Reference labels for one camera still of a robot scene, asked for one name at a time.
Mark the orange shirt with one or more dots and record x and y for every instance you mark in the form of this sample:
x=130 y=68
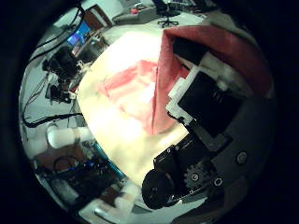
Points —
x=168 y=93

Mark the blue computer monitor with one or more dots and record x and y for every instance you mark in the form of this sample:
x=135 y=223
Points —
x=78 y=34

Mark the brown wooden board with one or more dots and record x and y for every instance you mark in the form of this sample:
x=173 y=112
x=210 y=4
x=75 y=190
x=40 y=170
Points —
x=67 y=155

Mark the red emergency stop button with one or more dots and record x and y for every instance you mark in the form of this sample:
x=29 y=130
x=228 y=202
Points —
x=134 y=11

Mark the black office chair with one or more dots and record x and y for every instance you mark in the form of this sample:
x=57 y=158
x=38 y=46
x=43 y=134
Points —
x=166 y=14

